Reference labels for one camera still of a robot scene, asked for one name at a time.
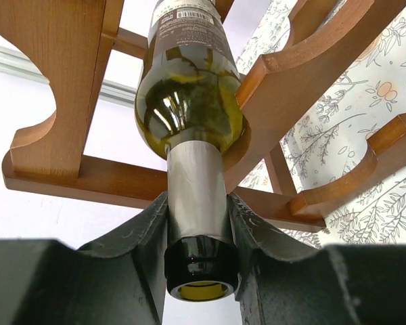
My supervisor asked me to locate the brown wooden wine rack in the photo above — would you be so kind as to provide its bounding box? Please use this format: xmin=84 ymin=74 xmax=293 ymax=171
xmin=0 ymin=1 xmax=406 ymax=232

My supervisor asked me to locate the green wine bottle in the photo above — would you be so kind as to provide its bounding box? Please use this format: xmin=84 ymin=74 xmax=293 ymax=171
xmin=135 ymin=1 xmax=245 ymax=302

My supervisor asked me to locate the floral patterned table mat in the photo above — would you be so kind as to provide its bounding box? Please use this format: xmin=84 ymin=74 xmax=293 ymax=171
xmin=233 ymin=0 xmax=406 ymax=248

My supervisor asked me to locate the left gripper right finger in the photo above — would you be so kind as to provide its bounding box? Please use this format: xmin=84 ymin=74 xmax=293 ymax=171
xmin=227 ymin=195 xmax=406 ymax=324

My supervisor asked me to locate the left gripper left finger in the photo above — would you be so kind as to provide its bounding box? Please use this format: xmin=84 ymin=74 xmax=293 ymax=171
xmin=0 ymin=194 xmax=168 ymax=324

